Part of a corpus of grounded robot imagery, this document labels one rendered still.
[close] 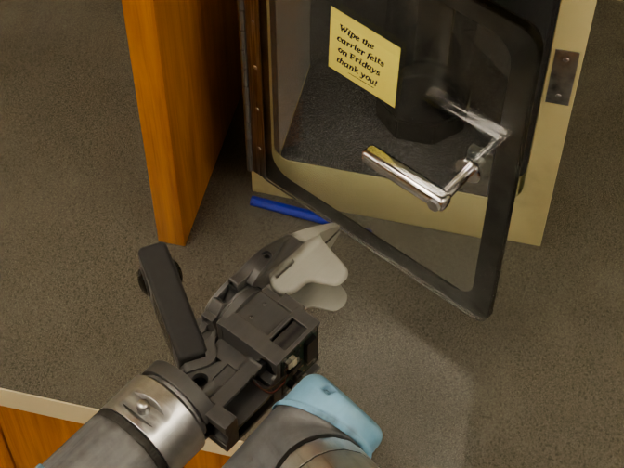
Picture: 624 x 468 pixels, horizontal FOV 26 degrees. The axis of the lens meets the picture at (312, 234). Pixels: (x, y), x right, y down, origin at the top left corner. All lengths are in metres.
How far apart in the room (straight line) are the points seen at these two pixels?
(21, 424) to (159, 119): 0.41
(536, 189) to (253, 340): 0.46
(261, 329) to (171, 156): 0.34
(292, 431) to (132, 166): 0.64
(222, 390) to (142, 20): 0.35
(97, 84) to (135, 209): 0.19
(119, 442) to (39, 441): 0.55
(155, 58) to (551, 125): 0.38
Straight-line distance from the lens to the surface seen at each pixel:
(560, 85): 1.28
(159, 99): 1.28
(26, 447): 1.57
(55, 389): 1.38
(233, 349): 1.06
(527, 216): 1.43
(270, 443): 0.96
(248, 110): 1.37
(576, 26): 1.23
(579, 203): 1.51
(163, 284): 1.09
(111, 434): 1.00
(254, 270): 1.06
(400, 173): 1.17
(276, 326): 1.05
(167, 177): 1.37
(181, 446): 1.02
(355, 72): 1.21
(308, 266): 1.09
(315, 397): 0.96
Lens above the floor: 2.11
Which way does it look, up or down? 53 degrees down
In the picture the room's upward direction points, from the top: straight up
